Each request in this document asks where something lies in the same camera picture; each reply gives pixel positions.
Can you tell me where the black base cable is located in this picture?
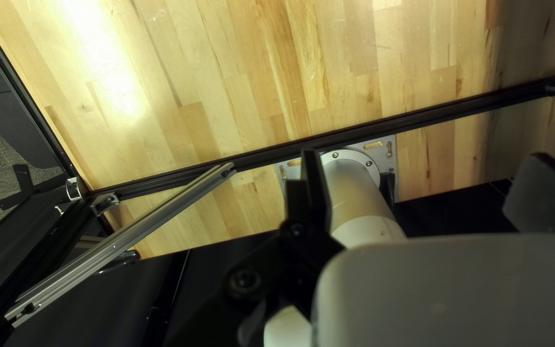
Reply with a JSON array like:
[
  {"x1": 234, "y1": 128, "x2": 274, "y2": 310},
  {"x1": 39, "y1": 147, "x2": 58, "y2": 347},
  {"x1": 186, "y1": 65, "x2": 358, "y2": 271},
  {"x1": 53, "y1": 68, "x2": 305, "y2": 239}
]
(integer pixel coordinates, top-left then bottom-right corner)
[{"x1": 380, "y1": 173, "x2": 397, "y2": 204}]

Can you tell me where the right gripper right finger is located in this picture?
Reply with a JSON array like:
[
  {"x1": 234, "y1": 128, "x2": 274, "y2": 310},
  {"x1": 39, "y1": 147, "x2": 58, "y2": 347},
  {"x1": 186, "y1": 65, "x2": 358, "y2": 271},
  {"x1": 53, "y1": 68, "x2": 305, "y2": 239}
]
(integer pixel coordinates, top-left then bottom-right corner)
[{"x1": 503, "y1": 153, "x2": 555, "y2": 234}]

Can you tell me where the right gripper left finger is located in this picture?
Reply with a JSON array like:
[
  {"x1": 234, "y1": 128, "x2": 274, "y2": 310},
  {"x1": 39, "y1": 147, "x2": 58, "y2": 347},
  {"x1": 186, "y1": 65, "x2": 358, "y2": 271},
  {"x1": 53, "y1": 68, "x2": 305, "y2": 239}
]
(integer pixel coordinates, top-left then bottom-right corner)
[{"x1": 164, "y1": 147, "x2": 346, "y2": 347}]

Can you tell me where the black frame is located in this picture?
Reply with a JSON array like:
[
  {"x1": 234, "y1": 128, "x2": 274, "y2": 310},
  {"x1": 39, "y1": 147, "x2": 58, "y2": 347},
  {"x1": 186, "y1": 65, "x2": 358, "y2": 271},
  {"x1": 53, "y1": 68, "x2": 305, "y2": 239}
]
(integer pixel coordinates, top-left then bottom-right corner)
[{"x1": 0, "y1": 0, "x2": 555, "y2": 338}]

